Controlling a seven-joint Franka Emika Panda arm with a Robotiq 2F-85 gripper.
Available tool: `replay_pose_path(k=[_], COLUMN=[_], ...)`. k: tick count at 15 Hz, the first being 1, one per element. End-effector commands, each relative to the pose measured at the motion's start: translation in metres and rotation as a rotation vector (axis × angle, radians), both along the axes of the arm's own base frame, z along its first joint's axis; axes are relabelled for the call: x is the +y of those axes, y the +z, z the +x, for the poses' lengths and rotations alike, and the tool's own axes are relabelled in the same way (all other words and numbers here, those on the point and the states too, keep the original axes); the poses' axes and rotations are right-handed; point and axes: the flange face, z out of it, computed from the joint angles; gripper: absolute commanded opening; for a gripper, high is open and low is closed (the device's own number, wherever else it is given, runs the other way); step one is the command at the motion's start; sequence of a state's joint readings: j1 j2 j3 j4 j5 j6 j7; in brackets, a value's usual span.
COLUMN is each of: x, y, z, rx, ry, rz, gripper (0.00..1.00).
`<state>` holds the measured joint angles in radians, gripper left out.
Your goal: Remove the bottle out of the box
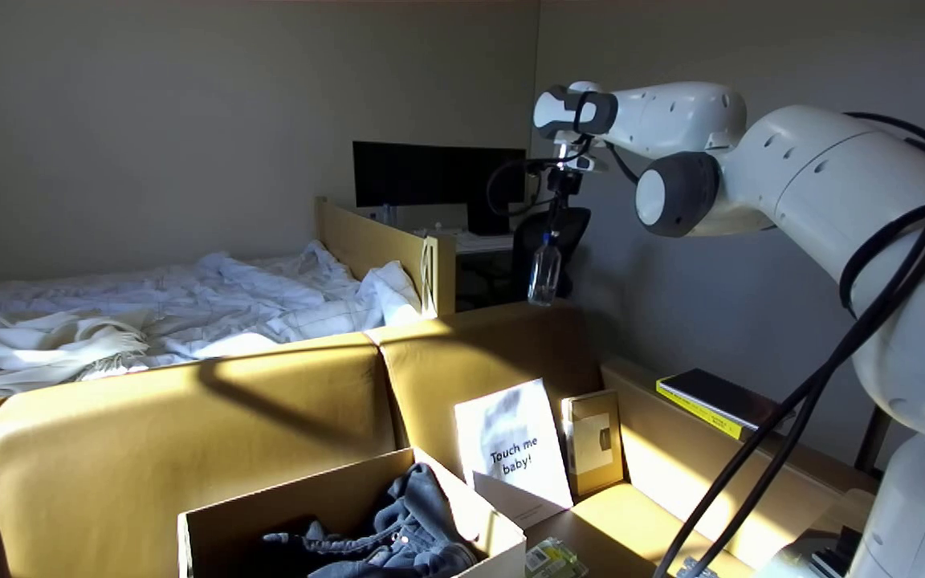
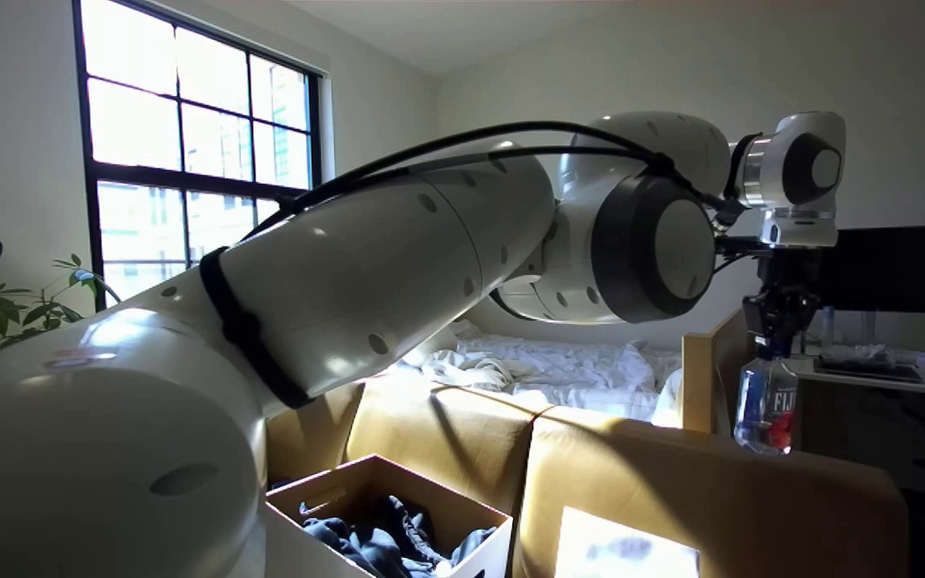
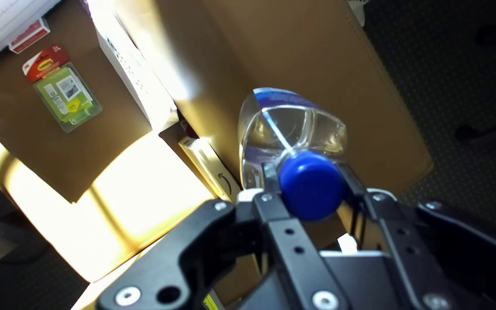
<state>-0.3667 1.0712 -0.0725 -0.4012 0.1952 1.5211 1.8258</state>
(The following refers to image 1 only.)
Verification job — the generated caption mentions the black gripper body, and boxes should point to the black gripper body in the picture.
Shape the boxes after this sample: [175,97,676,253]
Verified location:
[542,130,601,217]

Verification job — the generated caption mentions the small brown cardboard box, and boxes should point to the small brown cardboard box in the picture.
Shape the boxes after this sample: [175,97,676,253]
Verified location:
[557,386,630,500]

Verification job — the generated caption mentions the open cardboard shoe box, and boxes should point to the open cardboard shoe box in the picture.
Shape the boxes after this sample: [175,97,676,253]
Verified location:
[175,447,585,578]

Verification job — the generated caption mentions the black office chair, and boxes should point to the black office chair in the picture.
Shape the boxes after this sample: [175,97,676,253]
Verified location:
[509,201,595,305]

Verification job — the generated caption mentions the white desk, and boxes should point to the white desk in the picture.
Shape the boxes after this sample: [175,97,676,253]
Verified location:
[446,224,520,261]

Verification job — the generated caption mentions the black computer monitor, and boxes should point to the black computer monitor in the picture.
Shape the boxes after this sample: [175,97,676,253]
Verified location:
[349,137,536,238]

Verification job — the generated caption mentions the wooden bed footboard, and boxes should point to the wooden bed footboard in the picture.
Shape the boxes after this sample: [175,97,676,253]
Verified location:
[315,194,461,320]

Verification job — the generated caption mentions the white printed card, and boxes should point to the white printed card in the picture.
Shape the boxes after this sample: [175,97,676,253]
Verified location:
[452,376,579,511]

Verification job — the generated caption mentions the yellow book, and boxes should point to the yellow book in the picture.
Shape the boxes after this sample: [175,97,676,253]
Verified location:
[654,380,750,442]

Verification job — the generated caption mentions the dark crumpled clothes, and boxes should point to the dark crumpled clothes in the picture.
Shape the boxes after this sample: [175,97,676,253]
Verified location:
[257,460,483,578]

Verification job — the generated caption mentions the green small packet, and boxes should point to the green small packet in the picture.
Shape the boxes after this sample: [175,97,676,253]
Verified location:
[520,535,592,578]

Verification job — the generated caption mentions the white crumpled bed sheets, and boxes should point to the white crumpled bed sheets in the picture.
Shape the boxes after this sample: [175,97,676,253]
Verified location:
[0,238,424,407]

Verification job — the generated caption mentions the dark small device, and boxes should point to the dark small device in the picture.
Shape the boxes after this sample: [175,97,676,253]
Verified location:
[786,523,864,578]

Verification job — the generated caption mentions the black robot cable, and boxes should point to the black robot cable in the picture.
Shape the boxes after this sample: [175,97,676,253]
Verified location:
[648,110,925,578]

